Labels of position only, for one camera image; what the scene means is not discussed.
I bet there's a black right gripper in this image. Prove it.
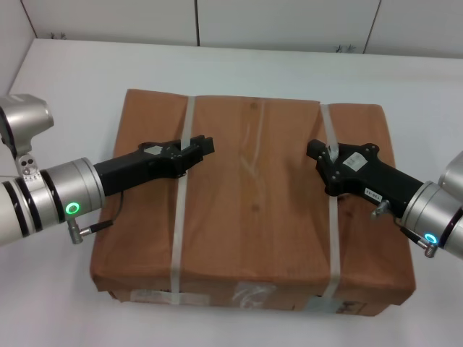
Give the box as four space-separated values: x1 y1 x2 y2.
306 140 428 220

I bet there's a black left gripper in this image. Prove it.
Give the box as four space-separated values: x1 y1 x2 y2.
93 134 217 199

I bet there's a thin white strapping band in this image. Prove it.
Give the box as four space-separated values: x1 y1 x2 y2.
318 103 344 299
169 95 198 307

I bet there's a brown cardboard box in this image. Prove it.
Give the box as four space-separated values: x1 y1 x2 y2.
89 87 417 317

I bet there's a right gripper cable metal plug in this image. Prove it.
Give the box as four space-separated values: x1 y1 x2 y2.
370 200 437 258

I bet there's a gripper cable metal plug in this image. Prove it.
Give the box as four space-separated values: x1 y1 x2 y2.
370 200 437 258
69 190 126 245

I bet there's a left gripper cable metal plug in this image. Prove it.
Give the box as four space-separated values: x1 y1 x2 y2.
69 190 126 245

